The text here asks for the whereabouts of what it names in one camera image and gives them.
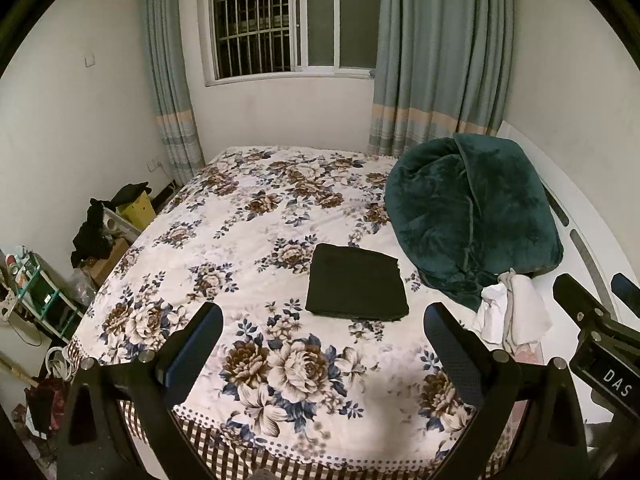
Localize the dark green knit garment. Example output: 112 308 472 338
306 244 409 322

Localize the black clothes pile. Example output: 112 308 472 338
70 182 152 269

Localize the white crumpled cloth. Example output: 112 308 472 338
472 269 552 356

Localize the white curved headboard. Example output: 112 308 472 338
497 119 640 426

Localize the cardboard box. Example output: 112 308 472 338
84 238 129 286

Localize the green white storage shelf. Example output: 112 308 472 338
1 249 86 344

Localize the dark green plush blanket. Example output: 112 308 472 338
385 133 564 311

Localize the yellow bin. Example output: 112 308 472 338
117 191 156 231

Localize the right blue striped curtain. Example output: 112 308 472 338
369 0 514 157

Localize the blue striped curtain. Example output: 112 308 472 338
369 0 514 157
142 0 205 185

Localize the barred window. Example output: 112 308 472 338
196 0 380 86

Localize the left blue striped curtain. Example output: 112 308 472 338
142 0 205 185

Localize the wooden broom handle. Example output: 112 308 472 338
0 354 39 388

